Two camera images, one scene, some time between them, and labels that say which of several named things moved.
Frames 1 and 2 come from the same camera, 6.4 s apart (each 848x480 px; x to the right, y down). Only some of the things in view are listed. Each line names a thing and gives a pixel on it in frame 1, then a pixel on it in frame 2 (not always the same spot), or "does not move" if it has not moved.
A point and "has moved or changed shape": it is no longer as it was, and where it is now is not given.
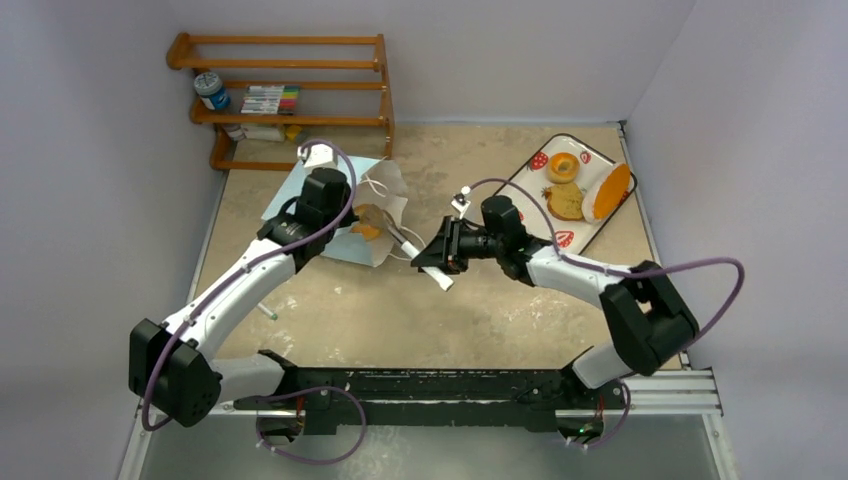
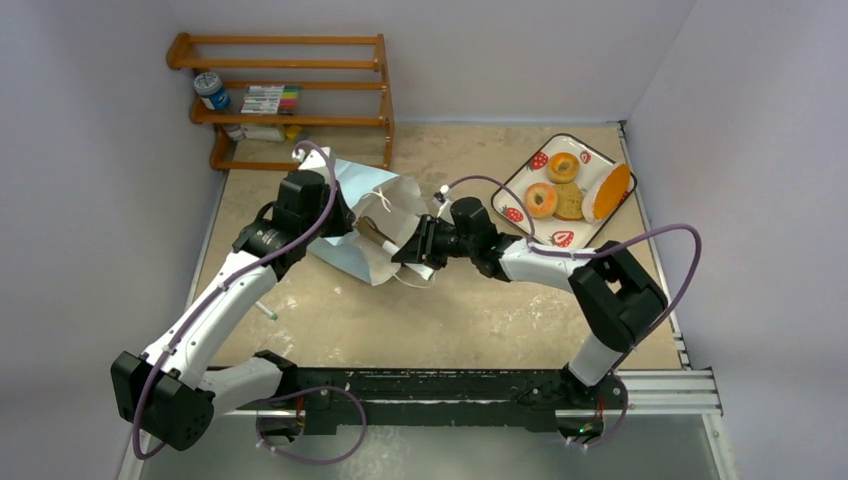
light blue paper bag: [380, 184] has moved or changed shape
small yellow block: [292, 131] does not move
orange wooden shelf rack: [223, 123] does not move
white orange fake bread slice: [607, 192] does not move
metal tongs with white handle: [409, 248] → [365, 226]
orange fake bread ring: [562, 167] does not move
